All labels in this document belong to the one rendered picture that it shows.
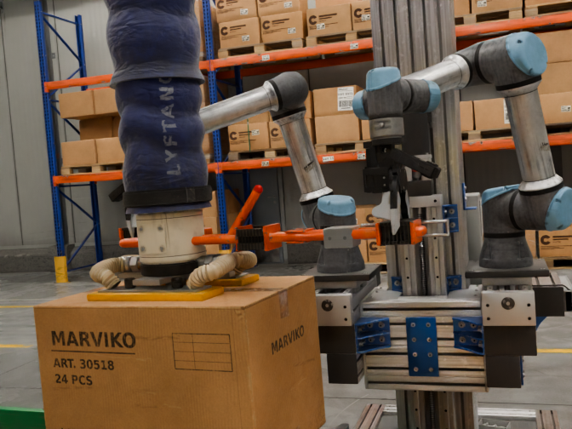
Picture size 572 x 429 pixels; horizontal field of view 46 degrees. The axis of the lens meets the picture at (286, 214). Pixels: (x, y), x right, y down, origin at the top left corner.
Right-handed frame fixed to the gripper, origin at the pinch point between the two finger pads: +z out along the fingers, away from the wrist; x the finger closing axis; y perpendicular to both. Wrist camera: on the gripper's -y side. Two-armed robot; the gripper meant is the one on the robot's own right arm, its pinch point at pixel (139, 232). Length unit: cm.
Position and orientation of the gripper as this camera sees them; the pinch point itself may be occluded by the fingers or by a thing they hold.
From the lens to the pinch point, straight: 214.2
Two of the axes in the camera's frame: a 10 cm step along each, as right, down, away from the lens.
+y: 9.1, -0.3, -4.1
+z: 0.7, 10.0, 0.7
